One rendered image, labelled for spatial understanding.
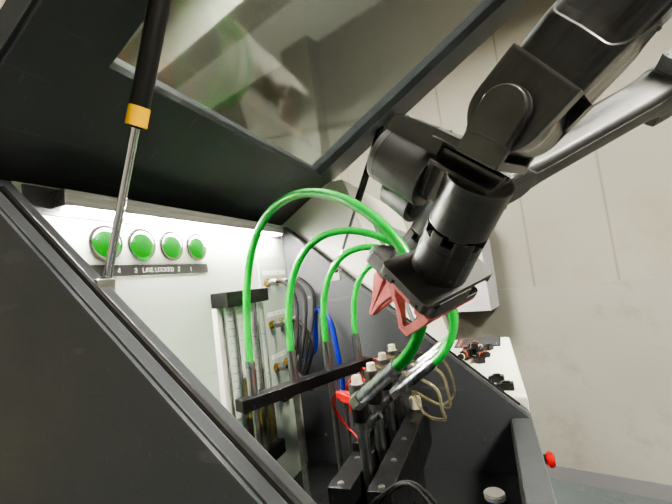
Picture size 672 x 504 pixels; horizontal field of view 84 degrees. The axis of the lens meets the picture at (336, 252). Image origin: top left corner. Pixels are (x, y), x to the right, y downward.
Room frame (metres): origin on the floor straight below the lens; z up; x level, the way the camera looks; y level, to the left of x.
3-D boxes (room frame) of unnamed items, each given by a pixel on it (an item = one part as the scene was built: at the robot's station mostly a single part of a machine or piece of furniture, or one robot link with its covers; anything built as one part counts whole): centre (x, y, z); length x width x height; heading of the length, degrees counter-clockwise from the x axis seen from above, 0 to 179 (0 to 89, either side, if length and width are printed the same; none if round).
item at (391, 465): (0.72, -0.05, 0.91); 0.34 x 0.10 x 0.15; 158
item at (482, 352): (1.24, -0.41, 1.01); 0.23 x 0.11 x 0.06; 158
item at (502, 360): (1.21, -0.40, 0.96); 0.70 x 0.22 x 0.03; 158
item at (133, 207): (0.71, 0.24, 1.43); 0.54 x 0.03 x 0.02; 158
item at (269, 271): (0.93, 0.15, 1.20); 0.13 x 0.03 x 0.31; 158
